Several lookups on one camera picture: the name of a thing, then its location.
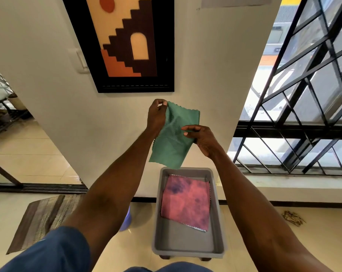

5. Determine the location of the person's right hand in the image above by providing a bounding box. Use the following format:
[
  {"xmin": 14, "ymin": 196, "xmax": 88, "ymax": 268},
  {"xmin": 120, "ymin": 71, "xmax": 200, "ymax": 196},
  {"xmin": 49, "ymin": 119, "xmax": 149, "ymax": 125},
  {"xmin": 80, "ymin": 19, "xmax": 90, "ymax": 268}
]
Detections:
[{"xmin": 181, "ymin": 125, "xmax": 226, "ymax": 161}]

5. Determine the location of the person's left hand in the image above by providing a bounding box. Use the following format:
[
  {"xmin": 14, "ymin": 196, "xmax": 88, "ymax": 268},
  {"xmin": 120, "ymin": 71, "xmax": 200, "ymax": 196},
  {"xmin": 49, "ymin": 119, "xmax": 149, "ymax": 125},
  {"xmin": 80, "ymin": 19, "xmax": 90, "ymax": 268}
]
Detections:
[{"xmin": 146, "ymin": 99, "xmax": 169, "ymax": 135}]

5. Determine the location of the green cloth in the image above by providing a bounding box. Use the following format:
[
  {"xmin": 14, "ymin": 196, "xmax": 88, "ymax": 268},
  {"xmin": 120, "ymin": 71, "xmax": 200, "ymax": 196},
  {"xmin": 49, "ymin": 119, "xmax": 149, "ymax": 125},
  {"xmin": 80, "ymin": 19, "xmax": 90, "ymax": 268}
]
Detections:
[{"xmin": 149, "ymin": 101, "xmax": 200, "ymax": 169}]

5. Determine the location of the person's right forearm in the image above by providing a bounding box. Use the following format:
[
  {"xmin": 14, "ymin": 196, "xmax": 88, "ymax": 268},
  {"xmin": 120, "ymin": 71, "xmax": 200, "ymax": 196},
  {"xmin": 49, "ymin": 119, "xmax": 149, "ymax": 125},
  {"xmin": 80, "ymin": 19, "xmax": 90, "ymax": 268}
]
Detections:
[{"xmin": 208, "ymin": 150, "xmax": 297, "ymax": 252}]

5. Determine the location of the person's left forearm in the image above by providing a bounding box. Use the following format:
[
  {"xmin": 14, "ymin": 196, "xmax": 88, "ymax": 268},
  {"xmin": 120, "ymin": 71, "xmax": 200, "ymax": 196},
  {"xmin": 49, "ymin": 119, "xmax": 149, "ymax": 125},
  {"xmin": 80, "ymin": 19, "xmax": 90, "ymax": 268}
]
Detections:
[{"xmin": 85, "ymin": 127, "xmax": 163, "ymax": 227}]

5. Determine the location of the pink mottled cloth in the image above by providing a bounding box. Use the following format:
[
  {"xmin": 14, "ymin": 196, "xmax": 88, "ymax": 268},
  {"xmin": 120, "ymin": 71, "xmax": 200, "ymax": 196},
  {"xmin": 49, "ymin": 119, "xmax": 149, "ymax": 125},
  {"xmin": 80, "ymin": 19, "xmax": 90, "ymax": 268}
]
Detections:
[{"xmin": 160, "ymin": 174, "xmax": 211, "ymax": 232}]

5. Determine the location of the black framed staircase picture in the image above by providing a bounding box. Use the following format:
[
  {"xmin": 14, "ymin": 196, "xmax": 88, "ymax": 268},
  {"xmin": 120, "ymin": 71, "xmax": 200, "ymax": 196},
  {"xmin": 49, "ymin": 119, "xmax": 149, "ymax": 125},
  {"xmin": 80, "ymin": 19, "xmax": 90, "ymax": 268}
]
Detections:
[{"xmin": 61, "ymin": 0, "xmax": 175, "ymax": 93}]

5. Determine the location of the grey plastic tray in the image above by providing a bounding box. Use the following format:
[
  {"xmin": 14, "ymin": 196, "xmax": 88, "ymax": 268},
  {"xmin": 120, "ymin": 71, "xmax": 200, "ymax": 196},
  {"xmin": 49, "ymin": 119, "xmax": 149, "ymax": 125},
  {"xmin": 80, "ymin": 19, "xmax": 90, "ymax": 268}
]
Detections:
[{"xmin": 152, "ymin": 167, "xmax": 226, "ymax": 259}]

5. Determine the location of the purple plastic container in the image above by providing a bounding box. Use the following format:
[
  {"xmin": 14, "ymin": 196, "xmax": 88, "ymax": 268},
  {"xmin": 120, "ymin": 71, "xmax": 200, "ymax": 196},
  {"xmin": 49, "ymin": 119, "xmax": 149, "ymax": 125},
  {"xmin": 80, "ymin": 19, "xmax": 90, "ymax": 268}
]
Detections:
[{"xmin": 119, "ymin": 206, "xmax": 132, "ymax": 232}]

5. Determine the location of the black metal window grille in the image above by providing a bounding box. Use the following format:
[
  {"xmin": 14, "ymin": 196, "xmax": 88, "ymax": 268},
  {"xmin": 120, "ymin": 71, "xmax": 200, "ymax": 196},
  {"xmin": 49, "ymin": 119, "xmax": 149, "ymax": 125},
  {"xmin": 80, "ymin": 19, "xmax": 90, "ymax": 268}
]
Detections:
[{"xmin": 233, "ymin": 0, "xmax": 342, "ymax": 176}]

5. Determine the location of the dried leaves clump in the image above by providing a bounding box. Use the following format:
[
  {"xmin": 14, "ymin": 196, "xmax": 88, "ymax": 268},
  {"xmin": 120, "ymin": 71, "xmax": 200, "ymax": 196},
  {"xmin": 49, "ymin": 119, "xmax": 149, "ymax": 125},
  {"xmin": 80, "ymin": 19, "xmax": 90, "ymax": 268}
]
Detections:
[{"xmin": 281, "ymin": 210, "xmax": 307, "ymax": 226}]

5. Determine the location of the woven basket pot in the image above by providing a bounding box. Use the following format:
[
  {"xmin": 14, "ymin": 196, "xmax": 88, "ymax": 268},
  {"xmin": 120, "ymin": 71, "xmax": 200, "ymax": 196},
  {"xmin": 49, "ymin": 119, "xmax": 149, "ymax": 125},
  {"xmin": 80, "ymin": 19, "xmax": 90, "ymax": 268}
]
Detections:
[{"xmin": 8, "ymin": 94, "xmax": 28, "ymax": 111}]

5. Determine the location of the dark sliding door track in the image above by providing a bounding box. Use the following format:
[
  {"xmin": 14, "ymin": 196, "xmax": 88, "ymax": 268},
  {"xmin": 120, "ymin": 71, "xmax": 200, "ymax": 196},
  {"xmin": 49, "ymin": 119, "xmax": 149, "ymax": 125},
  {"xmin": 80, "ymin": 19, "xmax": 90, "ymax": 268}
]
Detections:
[{"xmin": 0, "ymin": 182, "xmax": 88, "ymax": 195}]

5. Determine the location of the black metal plant rack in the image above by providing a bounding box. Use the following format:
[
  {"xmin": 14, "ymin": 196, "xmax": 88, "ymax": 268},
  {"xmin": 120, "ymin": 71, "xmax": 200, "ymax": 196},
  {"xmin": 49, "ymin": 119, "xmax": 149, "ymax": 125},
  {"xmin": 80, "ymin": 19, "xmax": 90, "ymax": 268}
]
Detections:
[{"xmin": 0, "ymin": 100, "xmax": 30, "ymax": 151}]

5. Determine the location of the brown striped floor mat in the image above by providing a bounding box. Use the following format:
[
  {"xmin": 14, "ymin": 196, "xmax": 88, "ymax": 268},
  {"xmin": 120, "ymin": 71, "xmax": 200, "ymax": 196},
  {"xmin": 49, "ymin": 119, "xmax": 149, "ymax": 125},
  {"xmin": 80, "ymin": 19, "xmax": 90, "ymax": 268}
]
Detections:
[{"xmin": 6, "ymin": 194, "xmax": 85, "ymax": 255}]

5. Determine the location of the blue shirt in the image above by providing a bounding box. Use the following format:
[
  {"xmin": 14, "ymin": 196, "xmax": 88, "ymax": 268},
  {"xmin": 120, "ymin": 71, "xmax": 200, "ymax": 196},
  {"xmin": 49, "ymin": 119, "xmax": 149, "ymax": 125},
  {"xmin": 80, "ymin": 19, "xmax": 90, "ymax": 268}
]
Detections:
[{"xmin": 0, "ymin": 226, "xmax": 214, "ymax": 272}]

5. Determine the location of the white wall switch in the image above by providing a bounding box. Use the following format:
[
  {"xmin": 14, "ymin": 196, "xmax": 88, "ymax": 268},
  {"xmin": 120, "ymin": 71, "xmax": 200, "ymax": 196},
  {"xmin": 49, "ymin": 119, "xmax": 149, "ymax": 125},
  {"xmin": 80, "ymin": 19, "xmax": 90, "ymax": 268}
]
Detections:
[{"xmin": 68, "ymin": 48, "xmax": 90, "ymax": 74}]

